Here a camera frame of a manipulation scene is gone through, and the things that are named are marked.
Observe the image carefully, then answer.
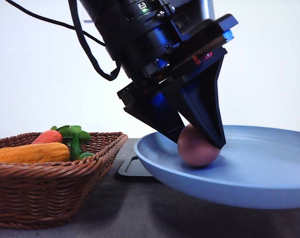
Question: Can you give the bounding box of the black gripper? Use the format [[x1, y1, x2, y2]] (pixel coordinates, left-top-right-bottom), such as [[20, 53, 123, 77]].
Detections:
[[117, 14, 238, 149]]

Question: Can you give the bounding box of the brown egg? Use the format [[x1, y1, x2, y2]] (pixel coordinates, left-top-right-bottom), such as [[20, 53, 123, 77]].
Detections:
[[177, 124, 221, 167]]

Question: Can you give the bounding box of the blue plate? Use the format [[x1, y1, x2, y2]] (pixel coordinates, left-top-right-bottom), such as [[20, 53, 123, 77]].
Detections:
[[134, 125, 300, 209]]

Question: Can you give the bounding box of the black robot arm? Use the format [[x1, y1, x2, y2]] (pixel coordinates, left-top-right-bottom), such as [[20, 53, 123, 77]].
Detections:
[[79, 0, 238, 150]]

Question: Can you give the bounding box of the brown wicker basket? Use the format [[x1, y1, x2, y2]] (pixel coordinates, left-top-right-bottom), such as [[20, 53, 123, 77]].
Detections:
[[0, 132, 128, 230]]

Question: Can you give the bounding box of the black serving tray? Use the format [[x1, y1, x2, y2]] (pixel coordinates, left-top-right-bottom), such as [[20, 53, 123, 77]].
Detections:
[[117, 156, 156, 178]]

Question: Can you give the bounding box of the green toy leafy vegetable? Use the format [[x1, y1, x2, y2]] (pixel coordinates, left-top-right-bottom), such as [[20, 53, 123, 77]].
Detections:
[[51, 125, 95, 159]]

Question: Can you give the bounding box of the orange toy carrot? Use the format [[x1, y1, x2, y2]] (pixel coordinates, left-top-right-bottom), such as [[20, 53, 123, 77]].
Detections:
[[32, 130, 63, 144]]

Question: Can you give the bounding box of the yellow toy corn cob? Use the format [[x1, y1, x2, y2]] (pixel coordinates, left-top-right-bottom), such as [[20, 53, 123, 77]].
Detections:
[[0, 142, 70, 164]]

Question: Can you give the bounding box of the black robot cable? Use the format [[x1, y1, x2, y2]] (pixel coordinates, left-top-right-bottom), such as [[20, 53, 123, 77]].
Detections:
[[6, 0, 121, 81]]

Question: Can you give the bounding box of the white wall power outlet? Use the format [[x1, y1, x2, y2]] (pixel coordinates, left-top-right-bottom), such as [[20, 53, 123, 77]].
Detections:
[[83, 10, 93, 23]]

